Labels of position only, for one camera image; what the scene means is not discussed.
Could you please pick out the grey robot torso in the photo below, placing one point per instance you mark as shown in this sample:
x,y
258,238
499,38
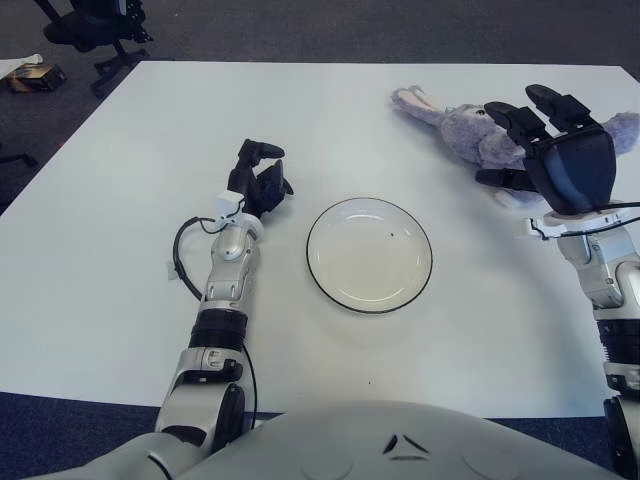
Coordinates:
x,y
350,445

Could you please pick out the white plate with black rim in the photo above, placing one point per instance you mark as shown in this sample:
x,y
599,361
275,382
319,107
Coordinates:
x,y
370,260

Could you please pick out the brown cardboard box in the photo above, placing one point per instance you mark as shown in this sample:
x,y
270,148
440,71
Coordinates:
x,y
35,77

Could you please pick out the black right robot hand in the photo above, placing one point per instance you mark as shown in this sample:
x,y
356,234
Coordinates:
x,y
575,165

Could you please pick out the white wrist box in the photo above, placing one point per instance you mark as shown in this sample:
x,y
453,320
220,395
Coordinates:
x,y
532,230
229,200

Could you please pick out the black office chair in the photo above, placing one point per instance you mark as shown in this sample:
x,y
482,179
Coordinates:
x,y
75,25

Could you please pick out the black chair base leg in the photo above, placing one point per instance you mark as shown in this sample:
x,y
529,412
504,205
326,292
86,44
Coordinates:
x,y
20,160

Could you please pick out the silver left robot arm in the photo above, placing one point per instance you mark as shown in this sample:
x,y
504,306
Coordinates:
x,y
230,270

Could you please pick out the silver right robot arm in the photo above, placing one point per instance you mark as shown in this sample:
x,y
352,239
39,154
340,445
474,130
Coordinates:
x,y
600,270

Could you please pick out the purple plush bunny doll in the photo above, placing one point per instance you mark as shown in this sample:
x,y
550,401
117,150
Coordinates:
x,y
470,135

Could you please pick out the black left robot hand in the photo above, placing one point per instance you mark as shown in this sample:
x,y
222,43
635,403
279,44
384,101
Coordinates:
x,y
255,187

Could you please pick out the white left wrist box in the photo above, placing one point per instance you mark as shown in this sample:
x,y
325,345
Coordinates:
x,y
229,200

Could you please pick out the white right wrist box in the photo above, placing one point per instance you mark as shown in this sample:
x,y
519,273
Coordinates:
x,y
532,230

